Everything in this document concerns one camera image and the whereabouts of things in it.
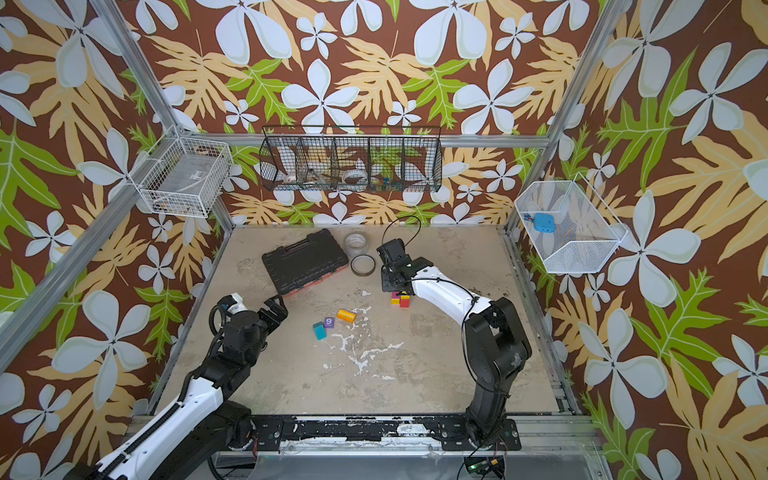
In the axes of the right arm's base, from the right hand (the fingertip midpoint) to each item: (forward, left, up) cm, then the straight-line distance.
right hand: (390, 279), depth 92 cm
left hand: (-10, +34, +4) cm, 35 cm away
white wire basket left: (+21, +61, +24) cm, 69 cm away
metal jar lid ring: (+14, +10, -11) cm, 20 cm away
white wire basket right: (0, -51, +20) cm, 55 cm away
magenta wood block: (-2, -1, -7) cm, 7 cm away
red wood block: (-4, -5, -9) cm, 11 cm away
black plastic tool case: (+12, +29, -7) cm, 32 cm away
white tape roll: (+32, +11, +17) cm, 38 cm away
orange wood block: (-7, +14, -11) cm, 19 cm away
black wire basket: (+35, +12, +20) cm, 42 cm away
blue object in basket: (+9, -45, +15) cm, 48 cm away
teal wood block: (-12, +22, -10) cm, 27 cm away
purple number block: (-10, +20, -10) cm, 24 cm away
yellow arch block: (-3, -2, -8) cm, 9 cm away
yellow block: (-3, -5, -7) cm, 9 cm away
